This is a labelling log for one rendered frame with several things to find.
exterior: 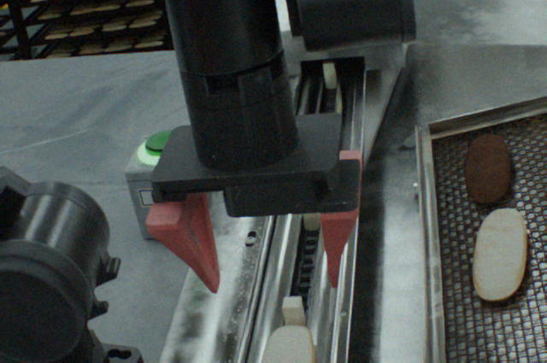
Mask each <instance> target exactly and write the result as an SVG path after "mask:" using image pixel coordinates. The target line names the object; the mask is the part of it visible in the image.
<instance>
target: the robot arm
mask: <svg viewBox="0 0 547 363"><path fill-rule="evenodd" d="M165 3H166V11H167V14H168V20H169V24H170V28H171V32H172V40H173V43H174V50H175V55H176V59H177V62H178V67H179V74H180V77H181V81H182V85H183V89H184V94H185V96H184V97H185V105H186V108H187V113H188V117H189V121H190V125H184V126H176V127H175V128H174V129H173V130H172V131H171V134H170V136H169V138H168V140H167V141H166V143H165V144H164V146H163V149H162V152H161V154H160V156H159V158H158V160H157V162H156V165H155V168H154V170H153V172H152V174H151V175H150V182H151V187H152V191H151V193H150V194H151V198H152V201H153V202H154V203H153V205H152V207H151V210H150V213H149V215H148V218H147V220H146V224H147V227H148V230H149V232H150V234H152V236H153V237H154V238H155V239H157V240H158V241H159V242H160V243H162V244H164V245H165V246H166V247H167V248H169V249H170V250H171V251H172V252H174V254H175V255H176V256H177V257H179V258H180V259H181V260H182V261H183V262H184V263H185V264H187V265H188V266H190V267H191V269H192V270H193V271H194V272H195V273H196V275H197V276H198V277H199V278H200V280H201V281H202V282H203V284H205V285H206V286H207V287H208V289H209V290H210V291H211V292H212V293H213V294H217V293H218V289H219V286H220V283H221V276H220V268H219V260H218V255H217V252H216V247H215V238H214V232H213V226H212V221H211V216H210V210H209V205H208V200H207V194H206V192H210V191H223V192H222V195H223V200H224V203H225V208H226V213H227V215H228V216H229V217H231V218H246V217H261V216H275V215H290V214H317V213H321V227H322V233H323V239H324V244H325V251H326V262H327V265H326V267H328V268H327V272H328V277H329V280H330V284H331V286H332V288H337V287H338V280H339V269H340V258H341V255H342V253H343V251H344V250H345V247H346V245H347V242H348V241H349V239H350V234H351V232H352V230H353V228H354V225H355V223H356V221H357V220H358V215H359V207H360V192H361V176H362V154H361V152H359V151H355V150H351V151H340V147H343V143H344V129H343V122H342V115H341V114H340V113H322V114H302V115H295V112H294V107H293V100H292V94H291V84H290V78H289V73H288V72H287V67H286V60H285V51H284V49H283V39H282V34H281V29H280V23H279V13H278V8H277V3H276V0H165ZM285 5H286V11H287V16H288V21H289V27H290V31H291V34H292V37H293V38H297V37H303V44H304V49H305V52H307V54H308V53H315V52H321V51H329V50H333V51H335V50H347V49H354V48H361V47H367V46H374V45H380V44H382V45H387V44H398V43H405V42H411V41H413V42H415V40H416V27H417V26H416V23H415V2H414V0H285ZM318 184H320V185H318ZM190 226H191V228H192V230H193V232H194V234H195V236H196V238H197V242H198V244H199V245H200V247H199V245H197V243H196V241H195V238H194V237H193V236H192V234H191V229H190ZM109 239H110V230H109V222H108V221H107V218H106V216H105V213H104V211H103V210H102V209H101V207H100V205H99V204H98V203H97V202H96V200H95V199H93V198H92V197H91V196H90V195H89V194H88V193H87V192H85V191H83V190H82V189H80V188H78V187H75V186H73V185H71V184H67V182H63V181H58V180H42V181H38V182H35V183H30V182H29V181H27V180H25V179H24V178H22V177H21V176H19V175H18V174H16V173H14V172H13V171H11V170H9V169H8V168H7V167H5V166H1V167H0V363H144V361H143V357H142V355H141V352H140V350H139V349H138V348H135V347H127V346H121V345H118V344H110V343H101V342H100V341H99V339H98V338H97V337H96V334H95V331H94V330H93V329H90V330H89V328H88V320H90V319H93V318H94V319H95V318H97V317H99V316H100V315H102V314H105V313H107V312H108V310H109V304H108V302H106V301H103V302H100V301H99V300H98V299H97V297H96V294H95V291H94V290H95V288H96V287H98V286H100V285H102V284H105V283H107V282H108V281H110V280H114V279H116V278H117V276H118V273H119V270H120V265H121V259H120V258H119V257H115V258H111V257H109V252H108V246H109Z"/></svg>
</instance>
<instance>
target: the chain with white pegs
mask: <svg viewBox="0 0 547 363"><path fill-rule="evenodd" d="M339 63H340V58H335V59H330V61H324V64H323V68H324V74H325V81H326V91H325V97H324V104H323V109H322V113H335V106H336V98H337V91H338V85H337V84H338V70H339ZM303 219H304V224H305V231H304V236H303V241H302V248H301V254H300V261H299V266H298V271H297V282H296V288H295V294H294V296H286V297H284V300H283V306H282V309H283V314H284V319H285V325H302V326H304V327H306V328H307V323H308V316H309V303H310V295H311V288H313V281H314V274H315V261H316V253H317V245H318V238H319V231H321V213H317V214H303Z"/></svg>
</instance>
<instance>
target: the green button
mask: <svg viewBox="0 0 547 363"><path fill-rule="evenodd" d="M170 134H171V131H165V132H158V133H156V134H154V135H152V136H151V137H149V138H148V139H147V140H146V142H145V143H144V148H145V152H146V154H147V155H150V156H157V157H159V156H160V154H161V152H162V149H163V146H164V144H165V143H166V141H167V140H168V138H169V136H170Z"/></svg>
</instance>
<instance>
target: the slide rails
mask: <svg viewBox="0 0 547 363"><path fill-rule="evenodd" d="M324 61H327V59H326V60H316V61H312V60H309V65H308V70H307V74H306V79H305V83H304V88H303V96H302V97H301V101H300V105H299V110H298V114H297V115H302V114H319V113H320V107H321V97H322V91H323V85H324V78H325V74H324V68H323V64H324ZM355 77H356V56H354V57H345V58H340V63H339V70H338V84H337V85H338V91H337V98H336V106H335V113H340V114H341V115H342V122H343V129H344V143H343V147H340V151H350V144H351V133H352V122H353V110H354V103H353V100H354V88H355ZM302 222H303V214H290V215H278V216H277V220H276V226H275V230H274V235H273V242H272V243H271V248H270V252H269V257H268V264H267V269H266V272H265V277H264V281H263V286H262V293H261V298H260V302H259V307H258V311H257V316H256V323H255V327H254V331H253V335H252V339H251V344H250V352H249V355H248V360H247V363H261V358H262V352H263V349H264V347H265V345H266V342H267V340H268V339H269V338H270V337H271V336H272V335H273V333H274V332H275V331H276V330H278V329H279V328H280V327H282V326H285V319H284V314H283V309H282V306H283V300H284V297H286V296H289V295H290V289H291V285H292V280H293V273H294V268H295V263H296V257H297V246H298V240H299V235H300V229H301V223H302ZM326 265H327V262H326V251H325V244H324V239H323V233H322V227H321V231H319V238H318V245H317V253H316V261H315V274H314V281H313V288H311V295H310V303H309V316H308V323H307V329H308V330H309V331H310V332H311V334H312V337H313V338H314V342H315V363H330V360H331V350H332V331H333V330H334V320H335V310H336V299H337V289H338V287H337V288H332V286H331V284H330V280H329V277H328V272H327V268H328V267H326Z"/></svg>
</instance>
